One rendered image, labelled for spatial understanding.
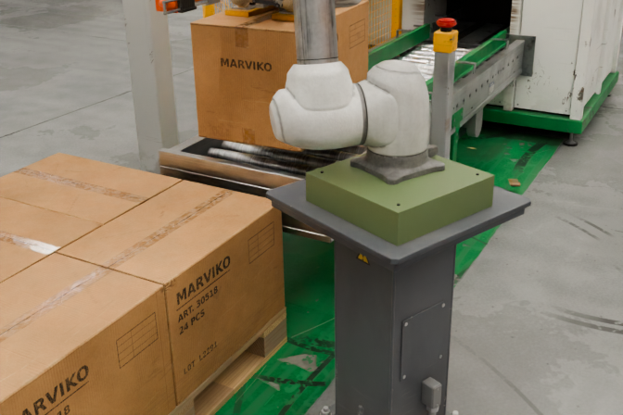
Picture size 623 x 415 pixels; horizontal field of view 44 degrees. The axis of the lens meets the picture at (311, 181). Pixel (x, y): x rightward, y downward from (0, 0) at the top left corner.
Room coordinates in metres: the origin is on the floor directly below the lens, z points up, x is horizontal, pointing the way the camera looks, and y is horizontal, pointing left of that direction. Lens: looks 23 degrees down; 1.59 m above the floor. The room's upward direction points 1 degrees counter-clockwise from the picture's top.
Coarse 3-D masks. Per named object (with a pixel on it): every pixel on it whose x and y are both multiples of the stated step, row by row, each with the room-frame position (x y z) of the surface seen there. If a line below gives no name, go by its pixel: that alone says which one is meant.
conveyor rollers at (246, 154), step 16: (416, 48) 4.38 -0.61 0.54; (432, 48) 4.35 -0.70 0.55; (464, 48) 4.34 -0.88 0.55; (416, 64) 4.00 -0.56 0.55; (432, 64) 4.05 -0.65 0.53; (480, 64) 4.01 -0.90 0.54; (224, 144) 2.85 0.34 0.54; (240, 144) 2.83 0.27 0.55; (240, 160) 2.70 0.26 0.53; (256, 160) 2.67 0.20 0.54; (272, 160) 2.65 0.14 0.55; (288, 160) 2.70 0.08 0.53; (304, 160) 2.67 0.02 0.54; (320, 160) 2.65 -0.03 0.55; (336, 160) 2.63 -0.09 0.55
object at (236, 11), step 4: (252, 4) 2.73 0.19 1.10; (256, 4) 2.75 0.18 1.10; (232, 8) 2.70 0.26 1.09; (236, 8) 2.69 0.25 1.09; (240, 8) 2.68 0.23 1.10; (244, 8) 2.67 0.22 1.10; (248, 8) 2.67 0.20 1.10; (252, 8) 2.68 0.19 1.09; (256, 8) 2.69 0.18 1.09; (260, 8) 2.70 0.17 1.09; (264, 8) 2.72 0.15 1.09; (268, 8) 2.74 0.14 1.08; (272, 8) 2.77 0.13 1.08; (224, 12) 2.68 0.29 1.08; (228, 12) 2.68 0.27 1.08; (232, 12) 2.67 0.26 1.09; (236, 12) 2.66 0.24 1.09; (240, 12) 2.65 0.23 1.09; (244, 12) 2.64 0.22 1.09; (248, 12) 2.64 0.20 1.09; (252, 12) 2.66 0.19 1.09; (256, 12) 2.68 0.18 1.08; (260, 12) 2.70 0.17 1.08; (236, 16) 2.66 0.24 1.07; (240, 16) 2.65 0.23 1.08; (244, 16) 2.64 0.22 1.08; (248, 16) 2.64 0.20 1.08
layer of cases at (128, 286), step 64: (0, 192) 2.41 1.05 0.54; (64, 192) 2.40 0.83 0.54; (128, 192) 2.39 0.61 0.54; (192, 192) 2.38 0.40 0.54; (0, 256) 1.96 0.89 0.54; (64, 256) 1.95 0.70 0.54; (128, 256) 1.94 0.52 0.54; (192, 256) 1.94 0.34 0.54; (256, 256) 2.16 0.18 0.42; (0, 320) 1.62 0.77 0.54; (64, 320) 1.62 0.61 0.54; (128, 320) 1.65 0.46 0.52; (192, 320) 1.87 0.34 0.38; (256, 320) 2.14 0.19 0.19; (0, 384) 1.37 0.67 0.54; (64, 384) 1.46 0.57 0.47; (128, 384) 1.63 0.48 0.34; (192, 384) 1.85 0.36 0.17
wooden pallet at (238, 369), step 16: (272, 320) 2.22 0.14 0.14; (256, 336) 2.14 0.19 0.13; (272, 336) 2.22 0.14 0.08; (240, 352) 2.06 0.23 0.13; (256, 352) 2.19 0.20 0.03; (272, 352) 2.21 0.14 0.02; (224, 368) 1.98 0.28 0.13; (240, 368) 2.12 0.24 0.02; (256, 368) 2.13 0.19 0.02; (208, 384) 1.90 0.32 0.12; (224, 384) 2.04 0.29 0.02; (240, 384) 2.05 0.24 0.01; (192, 400) 1.84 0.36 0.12; (208, 400) 1.96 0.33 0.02; (224, 400) 1.97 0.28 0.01
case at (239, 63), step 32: (192, 32) 2.56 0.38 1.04; (224, 32) 2.51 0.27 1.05; (256, 32) 2.46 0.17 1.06; (288, 32) 2.41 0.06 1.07; (352, 32) 2.79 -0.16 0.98; (224, 64) 2.51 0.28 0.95; (256, 64) 2.46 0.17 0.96; (288, 64) 2.41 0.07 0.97; (352, 64) 2.79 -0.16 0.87; (224, 96) 2.52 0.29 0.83; (256, 96) 2.46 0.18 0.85; (224, 128) 2.52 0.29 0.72; (256, 128) 2.47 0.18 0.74
